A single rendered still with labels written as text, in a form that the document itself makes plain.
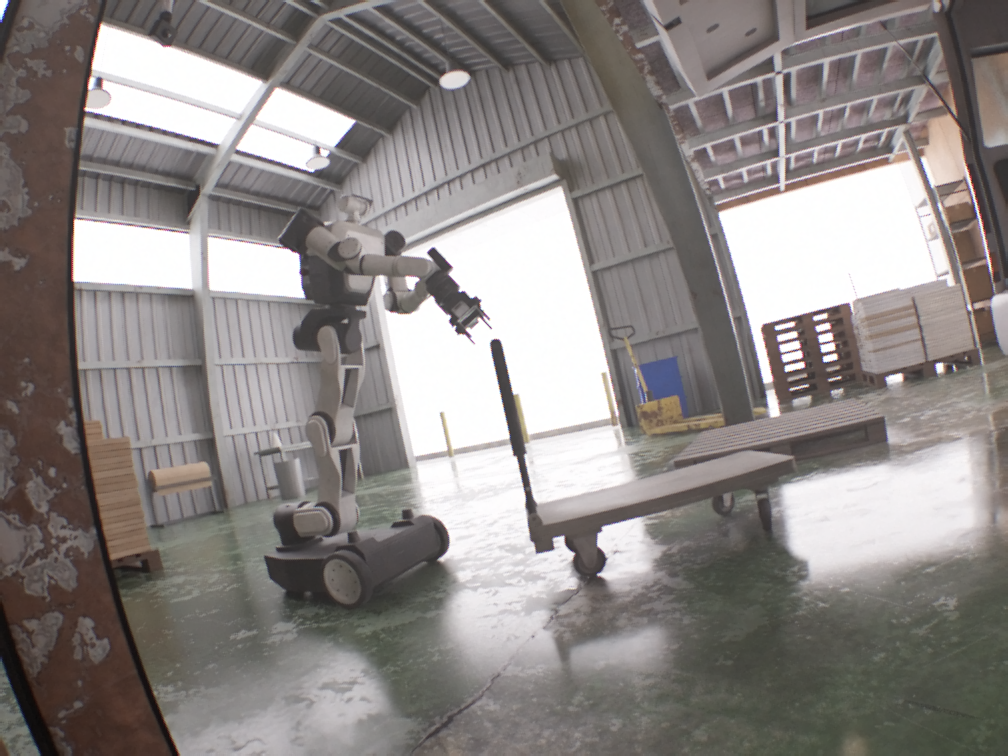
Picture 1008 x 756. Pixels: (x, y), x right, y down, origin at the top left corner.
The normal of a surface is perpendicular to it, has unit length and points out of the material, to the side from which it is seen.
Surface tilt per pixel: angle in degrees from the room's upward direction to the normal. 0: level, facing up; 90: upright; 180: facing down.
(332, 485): 90
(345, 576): 90
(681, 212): 90
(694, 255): 90
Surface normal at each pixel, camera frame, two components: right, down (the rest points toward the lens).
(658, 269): -0.48, 0.04
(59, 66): 0.85, -0.22
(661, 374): -0.21, -0.03
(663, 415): 0.40, -0.15
